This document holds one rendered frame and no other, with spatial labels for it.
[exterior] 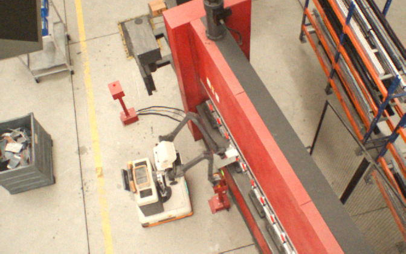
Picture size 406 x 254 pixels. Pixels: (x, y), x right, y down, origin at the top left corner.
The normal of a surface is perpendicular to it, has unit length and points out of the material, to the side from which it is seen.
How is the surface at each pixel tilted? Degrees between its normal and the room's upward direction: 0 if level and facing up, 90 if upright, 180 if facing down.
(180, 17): 0
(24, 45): 90
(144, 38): 0
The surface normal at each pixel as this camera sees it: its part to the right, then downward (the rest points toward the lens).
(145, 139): -0.07, -0.51
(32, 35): 0.37, -0.56
